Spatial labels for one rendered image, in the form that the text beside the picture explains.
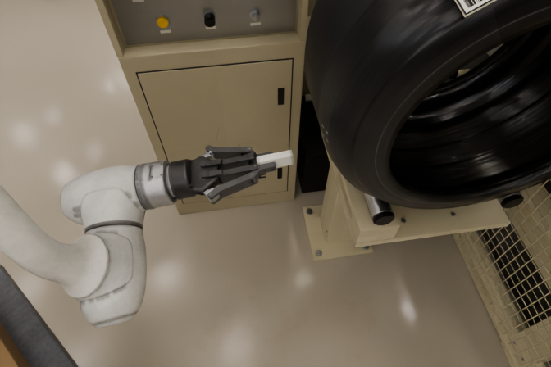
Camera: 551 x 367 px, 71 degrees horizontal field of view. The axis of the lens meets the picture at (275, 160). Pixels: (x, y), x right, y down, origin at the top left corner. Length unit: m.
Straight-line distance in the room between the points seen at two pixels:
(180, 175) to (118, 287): 0.21
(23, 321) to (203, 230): 0.91
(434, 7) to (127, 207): 0.58
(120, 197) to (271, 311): 1.04
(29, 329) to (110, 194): 0.47
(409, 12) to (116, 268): 0.57
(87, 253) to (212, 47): 0.72
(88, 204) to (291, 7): 0.77
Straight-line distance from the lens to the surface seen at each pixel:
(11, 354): 1.06
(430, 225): 0.97
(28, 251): 0.66
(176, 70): 1.24
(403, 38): 0.50
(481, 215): 1.04
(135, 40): 1.25
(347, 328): 1.68
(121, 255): 0.72
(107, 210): 0.76
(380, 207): 0.82
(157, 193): 0.75
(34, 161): 2.37
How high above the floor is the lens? 1.60
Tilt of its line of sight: 52 degrees down
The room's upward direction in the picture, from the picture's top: straight up
